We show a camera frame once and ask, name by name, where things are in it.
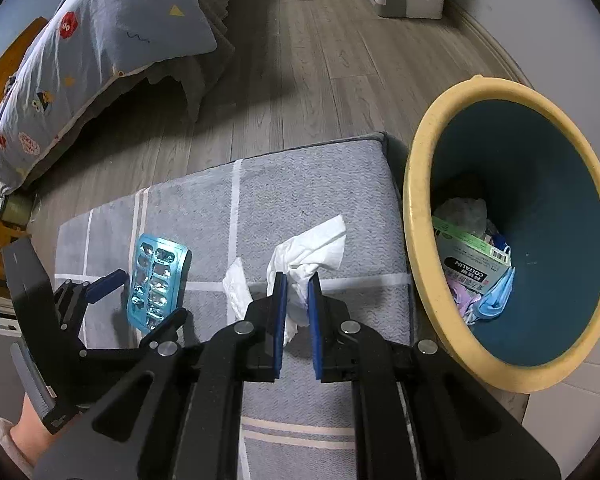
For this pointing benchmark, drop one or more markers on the white medicine box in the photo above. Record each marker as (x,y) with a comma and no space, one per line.
(472,260)

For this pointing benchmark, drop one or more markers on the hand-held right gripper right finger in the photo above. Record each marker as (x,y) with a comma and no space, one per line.
(315,330)

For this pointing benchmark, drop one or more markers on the clear plastic bag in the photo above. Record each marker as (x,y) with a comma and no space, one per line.
(462,210)

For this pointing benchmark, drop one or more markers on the teal bin with yellow rim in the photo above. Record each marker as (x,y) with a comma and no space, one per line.
(555,210)

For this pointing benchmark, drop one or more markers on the green box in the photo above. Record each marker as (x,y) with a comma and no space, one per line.
(15,209)

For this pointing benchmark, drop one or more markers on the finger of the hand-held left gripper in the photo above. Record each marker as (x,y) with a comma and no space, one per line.
(167,330)
(105,285)

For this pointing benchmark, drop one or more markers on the small white tissue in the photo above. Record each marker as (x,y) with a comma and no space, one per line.
(237,285)

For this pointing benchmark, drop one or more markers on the blue printed blanket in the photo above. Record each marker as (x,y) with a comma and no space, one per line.
(105,35)

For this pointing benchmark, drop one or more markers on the person's left forearm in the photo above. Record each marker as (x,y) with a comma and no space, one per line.
(30,425)

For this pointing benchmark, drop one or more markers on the pink packet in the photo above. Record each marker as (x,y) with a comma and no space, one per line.
(460,292)

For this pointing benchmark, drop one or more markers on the white fluffy garment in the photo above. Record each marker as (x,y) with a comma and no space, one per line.
(7,447)

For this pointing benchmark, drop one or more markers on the wooden bed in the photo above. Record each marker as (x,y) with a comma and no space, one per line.
(10,70)

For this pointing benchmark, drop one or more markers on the blue face mask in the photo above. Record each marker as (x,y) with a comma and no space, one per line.
(497,295)

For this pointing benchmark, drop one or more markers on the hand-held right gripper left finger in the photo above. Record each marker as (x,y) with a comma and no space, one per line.
(280,325)

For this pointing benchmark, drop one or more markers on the teal blister pack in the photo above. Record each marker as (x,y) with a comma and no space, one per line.
(155,280)

